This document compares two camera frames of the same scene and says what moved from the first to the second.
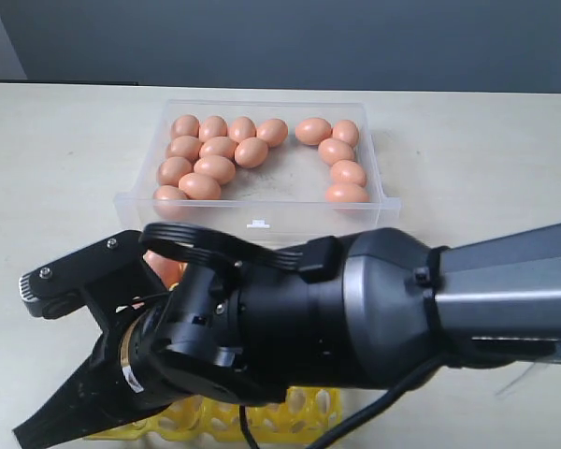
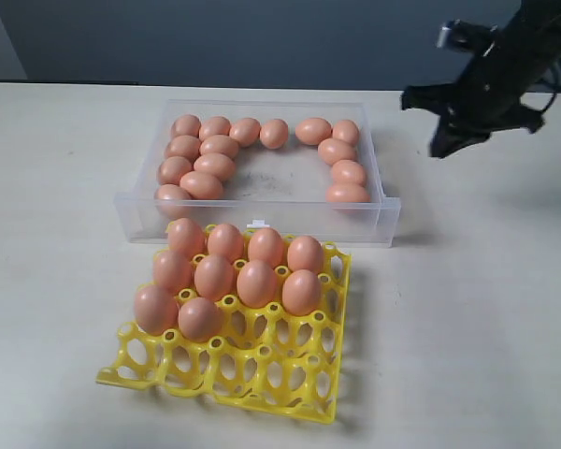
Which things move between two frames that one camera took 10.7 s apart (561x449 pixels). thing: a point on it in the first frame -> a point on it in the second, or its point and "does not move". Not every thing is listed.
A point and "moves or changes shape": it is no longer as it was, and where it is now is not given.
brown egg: (170, 271) moves or changes shape
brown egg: (219, 146) does not move
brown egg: (251, 152) moves or changes shape
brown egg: (219, 167) does not move
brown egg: (214, 126) does not move
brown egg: (309, 131) does not move
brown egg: (170, 202) does not move
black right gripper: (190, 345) -> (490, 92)
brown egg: (346, 130) does not move
